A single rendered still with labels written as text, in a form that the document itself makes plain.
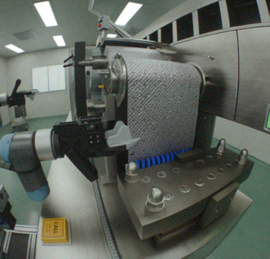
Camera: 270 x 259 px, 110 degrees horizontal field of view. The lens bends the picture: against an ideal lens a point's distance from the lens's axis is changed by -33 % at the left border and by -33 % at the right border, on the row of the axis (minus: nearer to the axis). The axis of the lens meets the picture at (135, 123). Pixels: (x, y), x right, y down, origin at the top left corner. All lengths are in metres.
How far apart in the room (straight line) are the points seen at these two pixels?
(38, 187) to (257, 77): 0.65
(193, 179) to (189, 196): 0.06
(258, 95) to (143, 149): 0.37
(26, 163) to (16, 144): 0.05
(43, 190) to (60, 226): 0.10
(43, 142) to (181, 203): 0.31
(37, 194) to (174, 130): 0.43
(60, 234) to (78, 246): 0.05
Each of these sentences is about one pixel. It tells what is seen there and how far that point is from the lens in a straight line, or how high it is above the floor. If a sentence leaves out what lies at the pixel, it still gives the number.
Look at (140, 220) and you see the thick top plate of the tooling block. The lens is 0.26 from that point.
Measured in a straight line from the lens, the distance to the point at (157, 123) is 0.38.
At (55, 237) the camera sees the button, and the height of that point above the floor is 0.92.
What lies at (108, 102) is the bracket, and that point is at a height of 1.19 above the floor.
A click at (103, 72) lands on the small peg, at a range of 0.37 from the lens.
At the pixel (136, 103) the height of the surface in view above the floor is 1.19.
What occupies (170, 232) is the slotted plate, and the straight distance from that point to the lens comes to 0.38.
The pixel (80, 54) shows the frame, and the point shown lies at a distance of 0.66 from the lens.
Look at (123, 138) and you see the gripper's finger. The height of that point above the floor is 1.12.
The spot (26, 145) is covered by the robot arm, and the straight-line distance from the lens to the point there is 0.34.
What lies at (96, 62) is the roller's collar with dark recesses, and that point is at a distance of 0.60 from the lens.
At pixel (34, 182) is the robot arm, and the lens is 0.39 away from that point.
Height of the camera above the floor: 1.24
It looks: 17 degrees down
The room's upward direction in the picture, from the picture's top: straight up
